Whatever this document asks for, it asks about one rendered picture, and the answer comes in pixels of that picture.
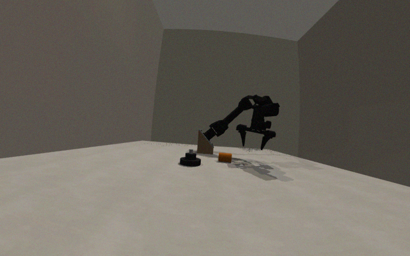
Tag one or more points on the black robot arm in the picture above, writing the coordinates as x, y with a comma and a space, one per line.
265, 108

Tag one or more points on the orange-brown tapered knob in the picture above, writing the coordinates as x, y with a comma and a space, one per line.
225, 157

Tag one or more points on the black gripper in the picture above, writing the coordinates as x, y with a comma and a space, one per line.
267, 134

